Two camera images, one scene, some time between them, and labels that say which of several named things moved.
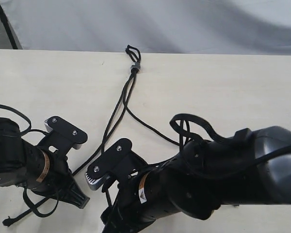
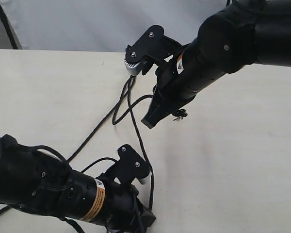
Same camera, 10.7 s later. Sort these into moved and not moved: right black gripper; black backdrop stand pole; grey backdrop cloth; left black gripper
Moved: left black gripper; right black gripper
Not moved: grey backdrop cloth; black backdrop stand pole
